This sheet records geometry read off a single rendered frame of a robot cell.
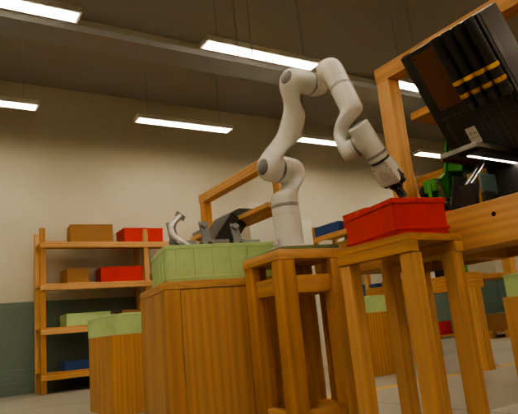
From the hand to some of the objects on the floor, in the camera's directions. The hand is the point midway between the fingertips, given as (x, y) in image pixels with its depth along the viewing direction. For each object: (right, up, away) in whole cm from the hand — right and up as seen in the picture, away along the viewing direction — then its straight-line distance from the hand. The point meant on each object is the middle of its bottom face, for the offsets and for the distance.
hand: (400, 193), depth 212 cm
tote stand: (-67, -120, +44) cm, 145 cm away
